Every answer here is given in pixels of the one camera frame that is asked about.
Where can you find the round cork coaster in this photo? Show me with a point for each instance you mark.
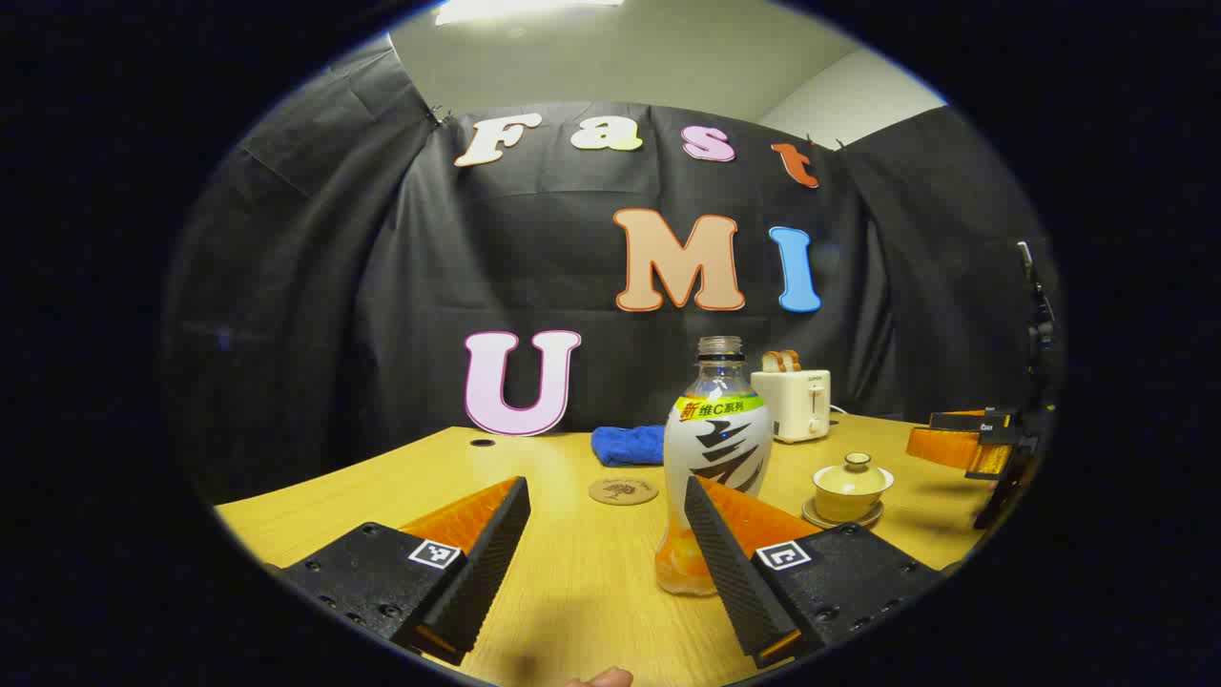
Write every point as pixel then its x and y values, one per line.
pixel 623 491

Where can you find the toast slice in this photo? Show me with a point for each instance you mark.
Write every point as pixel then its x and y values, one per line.
pixel 792 360
pixel 771 362

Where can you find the pale yellow teacup lid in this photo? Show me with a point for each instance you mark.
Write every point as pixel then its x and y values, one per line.
pixel 855 471

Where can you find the blue towel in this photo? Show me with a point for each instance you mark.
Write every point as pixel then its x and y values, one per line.
pixel 630 446

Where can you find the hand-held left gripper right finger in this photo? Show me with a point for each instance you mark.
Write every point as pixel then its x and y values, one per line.
pixel 730 572

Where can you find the cream toaster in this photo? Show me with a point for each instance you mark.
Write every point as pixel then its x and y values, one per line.
pixel 792 405

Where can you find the pale yellow teacup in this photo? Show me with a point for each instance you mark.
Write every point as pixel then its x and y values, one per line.
pixel 849 501

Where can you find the clear water bottle white label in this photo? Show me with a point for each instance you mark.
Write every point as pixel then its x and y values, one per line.
pixel 715 448

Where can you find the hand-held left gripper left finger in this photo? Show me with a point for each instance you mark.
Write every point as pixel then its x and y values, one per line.
pixel 486 553

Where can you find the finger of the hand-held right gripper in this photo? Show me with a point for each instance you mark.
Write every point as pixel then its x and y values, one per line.
pixel 944 448
pixel 968 419

